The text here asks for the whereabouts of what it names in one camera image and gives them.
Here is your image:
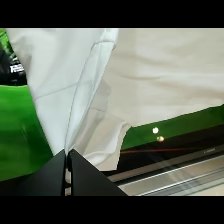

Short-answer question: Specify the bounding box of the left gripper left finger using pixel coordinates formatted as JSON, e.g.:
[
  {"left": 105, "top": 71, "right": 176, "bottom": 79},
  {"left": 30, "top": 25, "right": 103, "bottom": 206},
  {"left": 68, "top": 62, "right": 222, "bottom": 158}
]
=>
[{"left": 19, "top": 149, "right": 67, "bottom": 197}]

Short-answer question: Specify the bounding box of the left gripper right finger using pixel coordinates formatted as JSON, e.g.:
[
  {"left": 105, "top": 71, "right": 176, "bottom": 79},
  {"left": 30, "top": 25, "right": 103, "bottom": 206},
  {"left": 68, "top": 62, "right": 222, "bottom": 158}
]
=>
[{"left": 68, "top": 148, "right": 128, "bottom": 197}]

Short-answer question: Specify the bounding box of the silver frame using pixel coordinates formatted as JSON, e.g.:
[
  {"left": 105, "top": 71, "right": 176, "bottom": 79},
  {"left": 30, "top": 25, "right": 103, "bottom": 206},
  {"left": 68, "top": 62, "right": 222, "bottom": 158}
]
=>
[{"left": 107, "top": 143, "right": 224, "bottom": 197}]

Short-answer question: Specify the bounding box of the white garment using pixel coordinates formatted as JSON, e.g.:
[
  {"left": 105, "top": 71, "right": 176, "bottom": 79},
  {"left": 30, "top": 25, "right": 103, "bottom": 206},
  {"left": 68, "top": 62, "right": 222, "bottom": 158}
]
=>
[{"left": 5, "top": 27, "right": 224, "bottom": 172}]

